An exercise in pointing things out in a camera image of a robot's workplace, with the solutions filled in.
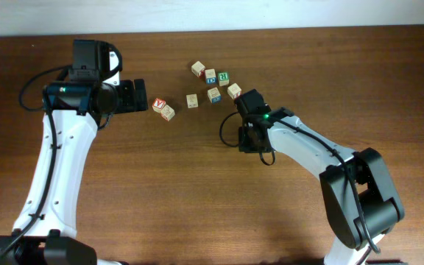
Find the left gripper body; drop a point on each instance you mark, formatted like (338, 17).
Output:
(126, 99)

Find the wooden block red corner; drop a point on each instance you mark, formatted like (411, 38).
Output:
(234, 91)

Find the wooden block blue side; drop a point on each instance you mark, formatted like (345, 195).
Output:
(214, 95)

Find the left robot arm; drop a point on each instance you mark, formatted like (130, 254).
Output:
(79, 103)

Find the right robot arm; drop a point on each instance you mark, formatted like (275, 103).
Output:
(361, 202)

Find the red letter A block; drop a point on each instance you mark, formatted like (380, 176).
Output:
(158, 105)

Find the green letter R block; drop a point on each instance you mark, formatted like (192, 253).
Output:
(223, 78)

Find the wooden block red side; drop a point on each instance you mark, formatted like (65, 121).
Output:
(167, 113)

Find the wooden block blue letter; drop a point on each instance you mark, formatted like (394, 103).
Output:
(210, 76)

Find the plain wooden picture block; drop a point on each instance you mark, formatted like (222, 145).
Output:
(192, 100)

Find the wooden block red edge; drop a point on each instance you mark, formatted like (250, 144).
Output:
(198, 69)

